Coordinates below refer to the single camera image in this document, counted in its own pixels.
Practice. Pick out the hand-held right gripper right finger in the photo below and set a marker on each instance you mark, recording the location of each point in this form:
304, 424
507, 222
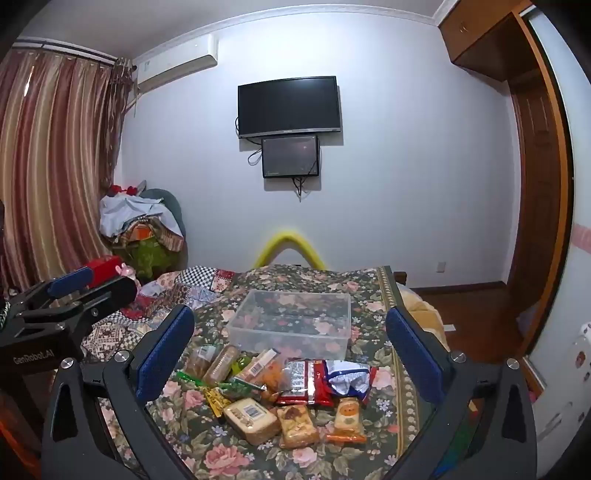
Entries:
415, 360

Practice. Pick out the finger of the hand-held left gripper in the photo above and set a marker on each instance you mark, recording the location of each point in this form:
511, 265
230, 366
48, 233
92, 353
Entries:
111, 290
71, 279

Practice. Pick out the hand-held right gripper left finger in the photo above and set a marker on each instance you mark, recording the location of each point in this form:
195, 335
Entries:
166, 355

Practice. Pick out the green candy stick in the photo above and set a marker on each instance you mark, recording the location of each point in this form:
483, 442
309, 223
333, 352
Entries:
190, 379

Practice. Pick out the tan bread packet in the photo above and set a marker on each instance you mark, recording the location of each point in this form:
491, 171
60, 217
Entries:
199, 362

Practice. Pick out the blue white snack packet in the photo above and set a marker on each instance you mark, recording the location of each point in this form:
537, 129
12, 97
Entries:
351, 378

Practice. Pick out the yellow candy packet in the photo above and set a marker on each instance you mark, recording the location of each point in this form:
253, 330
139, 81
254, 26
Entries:
217, 401

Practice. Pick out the clear plastic container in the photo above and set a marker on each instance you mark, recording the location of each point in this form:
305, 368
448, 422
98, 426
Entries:
244, 337

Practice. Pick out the gold cracker packet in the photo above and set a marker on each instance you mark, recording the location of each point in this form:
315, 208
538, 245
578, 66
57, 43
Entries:
258, 364

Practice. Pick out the red snack packet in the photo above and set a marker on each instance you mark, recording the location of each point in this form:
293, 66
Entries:
318, 383

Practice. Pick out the bread block packet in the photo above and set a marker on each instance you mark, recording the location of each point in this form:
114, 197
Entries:
251, 420

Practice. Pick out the yellow duvet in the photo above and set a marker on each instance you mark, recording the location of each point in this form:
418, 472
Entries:
418, 307

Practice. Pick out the brown biscuit roll packet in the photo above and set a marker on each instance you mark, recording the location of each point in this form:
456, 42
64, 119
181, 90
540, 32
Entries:
220, 367

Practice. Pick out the pile of clothes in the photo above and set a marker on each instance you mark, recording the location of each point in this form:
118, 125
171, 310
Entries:
134, 221

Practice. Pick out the small green packet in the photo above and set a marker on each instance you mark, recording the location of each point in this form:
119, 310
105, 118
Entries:
240, 364

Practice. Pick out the long green packet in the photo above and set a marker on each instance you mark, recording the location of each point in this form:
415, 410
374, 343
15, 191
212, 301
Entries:
235, 391

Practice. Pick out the patchwork quilt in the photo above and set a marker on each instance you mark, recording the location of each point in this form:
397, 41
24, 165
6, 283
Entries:
203, 286

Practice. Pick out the orange cartoon snack packet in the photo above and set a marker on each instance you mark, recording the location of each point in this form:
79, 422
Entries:
347, 417

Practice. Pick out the grey chair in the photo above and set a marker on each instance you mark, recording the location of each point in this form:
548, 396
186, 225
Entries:
171, 203

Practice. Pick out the orange snack bag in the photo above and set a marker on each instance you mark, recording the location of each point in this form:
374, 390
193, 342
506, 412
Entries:
272, 378

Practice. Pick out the floral blanket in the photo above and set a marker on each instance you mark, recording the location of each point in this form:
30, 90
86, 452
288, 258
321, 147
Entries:
212, 461

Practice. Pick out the striped curtain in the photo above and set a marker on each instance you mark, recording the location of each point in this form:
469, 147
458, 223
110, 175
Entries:
55, 161

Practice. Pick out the square cake packet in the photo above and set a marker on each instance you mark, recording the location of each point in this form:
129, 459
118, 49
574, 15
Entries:
298, 427

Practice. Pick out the white wardrobe door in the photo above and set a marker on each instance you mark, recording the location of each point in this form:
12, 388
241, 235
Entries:
570, 300

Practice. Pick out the yellow foam tube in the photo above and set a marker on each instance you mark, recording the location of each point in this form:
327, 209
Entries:
286, 240

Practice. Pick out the wooden door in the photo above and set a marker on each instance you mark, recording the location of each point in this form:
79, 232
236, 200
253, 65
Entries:
538, 194

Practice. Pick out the white air conditioner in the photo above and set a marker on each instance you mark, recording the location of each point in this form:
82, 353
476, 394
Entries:
178, 60

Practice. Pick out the wooden overhead cabinet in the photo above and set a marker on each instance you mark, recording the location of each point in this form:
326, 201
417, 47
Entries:
485, 37

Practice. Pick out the small wall monitor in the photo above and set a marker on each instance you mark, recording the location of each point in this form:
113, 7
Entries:
291, 157

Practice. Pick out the wall television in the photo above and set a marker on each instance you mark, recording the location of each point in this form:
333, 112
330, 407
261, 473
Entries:
288, 106

